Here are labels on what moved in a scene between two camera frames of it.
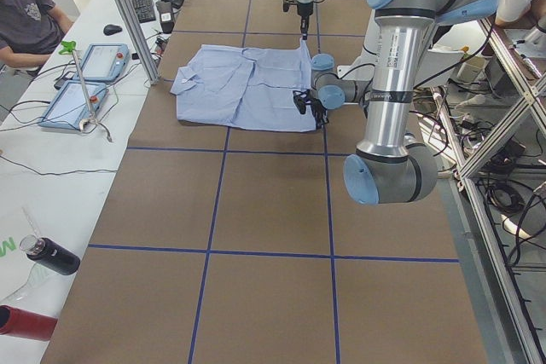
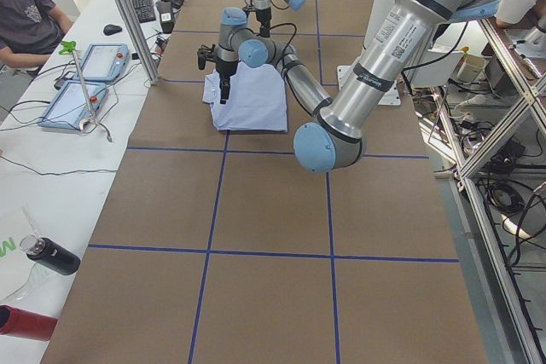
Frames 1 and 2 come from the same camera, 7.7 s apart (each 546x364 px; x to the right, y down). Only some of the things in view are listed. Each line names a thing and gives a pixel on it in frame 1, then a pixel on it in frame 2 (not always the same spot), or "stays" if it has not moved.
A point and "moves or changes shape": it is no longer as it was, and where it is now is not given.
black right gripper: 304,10 → 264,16
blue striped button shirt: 247,89 moves or changes shape
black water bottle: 50,254 stays
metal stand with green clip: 69,48 stays
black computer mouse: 112,29 stays
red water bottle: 25,324 stays
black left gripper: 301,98 → 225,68
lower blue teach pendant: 71,104 stays
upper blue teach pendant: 104,62 stays
